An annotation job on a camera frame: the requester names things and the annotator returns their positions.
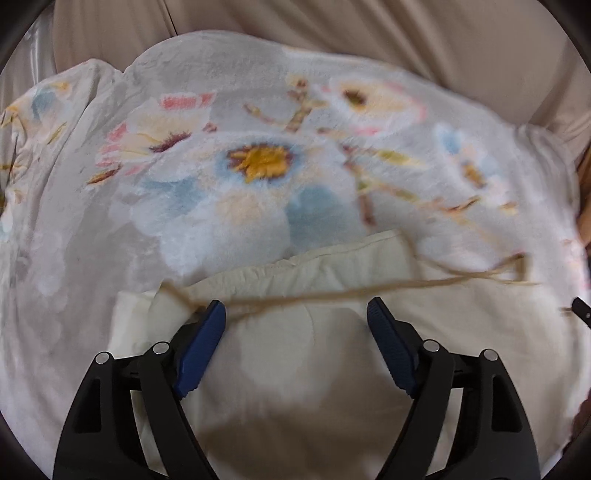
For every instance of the beige bed sheet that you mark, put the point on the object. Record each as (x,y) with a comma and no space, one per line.
(511,56)

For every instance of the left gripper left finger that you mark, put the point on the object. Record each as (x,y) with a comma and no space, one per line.
(100,439)

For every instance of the grey floral fleece blanket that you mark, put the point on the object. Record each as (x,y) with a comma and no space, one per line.
(216,151)

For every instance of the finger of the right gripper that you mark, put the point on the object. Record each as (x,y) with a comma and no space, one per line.
(582,310)

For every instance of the cream quilted garment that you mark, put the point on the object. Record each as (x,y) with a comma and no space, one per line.
(297,388)

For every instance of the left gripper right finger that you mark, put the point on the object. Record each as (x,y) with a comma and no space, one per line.
(493,438)

